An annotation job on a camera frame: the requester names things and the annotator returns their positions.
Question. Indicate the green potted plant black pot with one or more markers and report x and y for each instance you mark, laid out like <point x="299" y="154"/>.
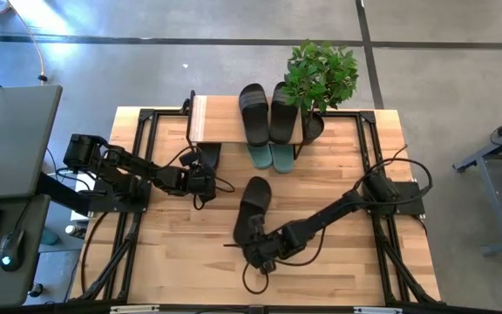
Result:
<point x="320" y="74"/>

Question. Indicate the white metal bracket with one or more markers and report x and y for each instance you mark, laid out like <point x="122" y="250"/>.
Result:
<point x="133" y="309"/>
<point x="377" y="310"/>

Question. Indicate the grey metal table frame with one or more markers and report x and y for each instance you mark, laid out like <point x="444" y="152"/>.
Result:
<point x="490" y="150"/>

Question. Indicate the light grey desk top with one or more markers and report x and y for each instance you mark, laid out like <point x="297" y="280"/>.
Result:
<point x="15" y="139"/>

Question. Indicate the black computer mouse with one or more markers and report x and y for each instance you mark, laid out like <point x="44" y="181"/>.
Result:
<point x="12" y="248"/>

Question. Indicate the teal slide sandal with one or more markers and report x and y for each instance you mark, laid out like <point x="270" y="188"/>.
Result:
<point x="259" y="157"/>
<point x="282" y="160"/>

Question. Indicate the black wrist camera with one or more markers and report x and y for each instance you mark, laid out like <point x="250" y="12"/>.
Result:
<point x="267" y="267"/>
<point x="189" y="158"/>

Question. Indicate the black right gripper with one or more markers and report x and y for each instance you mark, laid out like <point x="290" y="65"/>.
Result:
<point x="266" y="253"/>

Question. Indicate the teal round object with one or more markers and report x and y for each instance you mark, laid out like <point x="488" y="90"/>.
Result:
<point x="51" y="237"/>

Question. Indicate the black metal rig frame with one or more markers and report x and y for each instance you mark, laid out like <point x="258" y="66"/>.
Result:
<point x="146" y="115"/>

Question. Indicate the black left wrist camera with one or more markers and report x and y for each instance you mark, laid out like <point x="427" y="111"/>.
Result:
<point x="189" y="158"/>

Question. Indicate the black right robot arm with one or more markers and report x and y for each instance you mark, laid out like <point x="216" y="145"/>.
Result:
<point x="320" y="218"/>

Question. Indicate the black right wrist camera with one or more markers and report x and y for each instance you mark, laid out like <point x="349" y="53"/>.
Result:
<point x="267" y="267"/>

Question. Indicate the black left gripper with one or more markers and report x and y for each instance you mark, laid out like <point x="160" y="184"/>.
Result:
<point x="198" y="185"/>

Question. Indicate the wooden shelf black frame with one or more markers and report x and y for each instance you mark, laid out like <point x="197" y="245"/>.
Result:
<point x="222" y="120"/>

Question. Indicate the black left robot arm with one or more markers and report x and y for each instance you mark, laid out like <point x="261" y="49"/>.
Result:
<point x="137" y="168"/>

